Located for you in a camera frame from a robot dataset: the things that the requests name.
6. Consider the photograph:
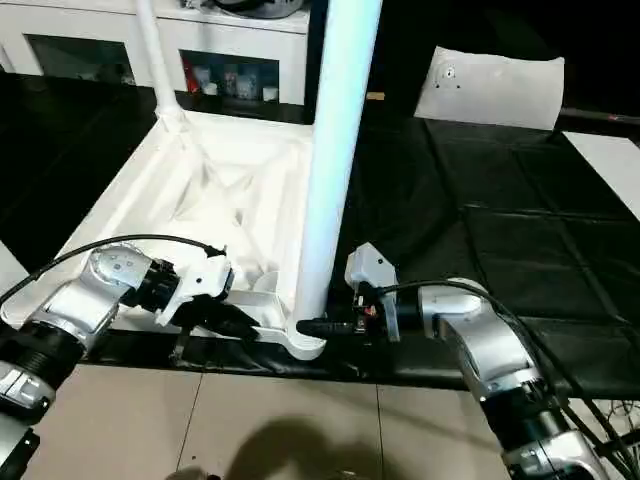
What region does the white plastic table leg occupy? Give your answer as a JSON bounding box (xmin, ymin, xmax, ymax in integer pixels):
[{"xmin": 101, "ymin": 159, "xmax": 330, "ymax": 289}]
[
  {"xmin": 133, "ymin": 0, "xmax": 191, "ymax": 137},
  {"xmin": 284, "ymin": 0, "xmax": 384, "ymax": 361},
  {"xmin": 0, "ymin": 240, "xmax": 31, "ymax": 301}
]

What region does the white flat panel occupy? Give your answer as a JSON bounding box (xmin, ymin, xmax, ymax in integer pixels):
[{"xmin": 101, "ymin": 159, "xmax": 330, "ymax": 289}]
[{"xmin": 413, "ymin": 45, "xmax": 567, "ymax": 132}]

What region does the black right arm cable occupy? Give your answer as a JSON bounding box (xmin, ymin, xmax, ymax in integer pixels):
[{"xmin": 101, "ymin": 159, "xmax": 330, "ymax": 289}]
[{"xmin": 378, "ymin": 279, "xmax": 640, "ymax": 471}]

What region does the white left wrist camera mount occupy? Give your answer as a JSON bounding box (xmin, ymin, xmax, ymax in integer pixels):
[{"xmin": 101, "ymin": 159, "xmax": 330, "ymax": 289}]
[{"xmin": 155, "ymin": 250, "xmax": 237, "ymax": 327}]

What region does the white flat sheet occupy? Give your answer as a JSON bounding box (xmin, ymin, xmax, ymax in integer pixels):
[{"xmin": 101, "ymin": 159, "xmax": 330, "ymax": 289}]
[{"xmin": 562, "ymin": 130, "xmax": 640, "ymax": 223}]

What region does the white plastic table top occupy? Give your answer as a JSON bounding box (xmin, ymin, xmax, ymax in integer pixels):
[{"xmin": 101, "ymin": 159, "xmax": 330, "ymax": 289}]
[{"xmin": 0, "ymin": 108, "xmax": 331, "ymax": 362}]

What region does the black work mat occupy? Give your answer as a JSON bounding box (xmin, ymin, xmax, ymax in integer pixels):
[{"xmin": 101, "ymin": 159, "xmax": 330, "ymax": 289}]
[{"xmin": 0, "ymin": 70, "xmax": 640, "ymax": 393}]

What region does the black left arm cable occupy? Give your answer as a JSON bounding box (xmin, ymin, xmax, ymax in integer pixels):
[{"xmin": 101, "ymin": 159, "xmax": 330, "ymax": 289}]
[{"xmin": 0, "ymin": 234, "xmax": 229, "ymax": 307}]

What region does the white cabinet with glass doors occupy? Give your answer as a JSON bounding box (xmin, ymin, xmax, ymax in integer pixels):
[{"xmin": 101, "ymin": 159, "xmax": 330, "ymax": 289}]
[{"xmin": 0, "ymin": 0, "xmax": 313, "ymax": 107}]

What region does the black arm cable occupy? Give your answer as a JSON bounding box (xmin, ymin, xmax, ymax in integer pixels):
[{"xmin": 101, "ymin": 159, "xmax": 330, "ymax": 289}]
[
  {"xmin": 0, "ymin": 234, "xmax": 229, "ymax": 307},
  {"xmin": 378, "ymin": 279, "xmax": 640, "ymax": 471}
]

